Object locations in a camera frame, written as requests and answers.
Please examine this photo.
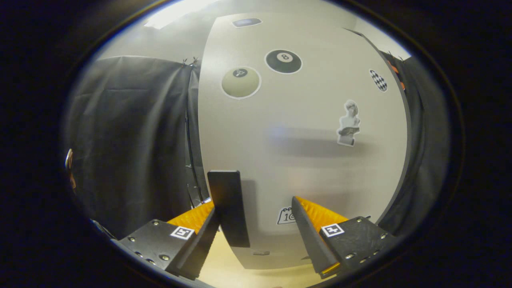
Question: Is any black backdrop cloth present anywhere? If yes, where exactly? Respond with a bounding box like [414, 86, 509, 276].
[64, 50, 450, 240]

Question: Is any dark grey cabinet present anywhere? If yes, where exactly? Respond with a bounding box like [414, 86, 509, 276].
[343, 26, 413, 224]

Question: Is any black cable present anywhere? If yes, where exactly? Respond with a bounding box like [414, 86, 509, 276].
[184, 103, 201, 205]

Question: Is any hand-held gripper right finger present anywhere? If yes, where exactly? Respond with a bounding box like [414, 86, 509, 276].
[290, 196, 397, 280]

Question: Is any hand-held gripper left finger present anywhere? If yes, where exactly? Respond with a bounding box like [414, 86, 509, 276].
[109, 200, 220, 281]

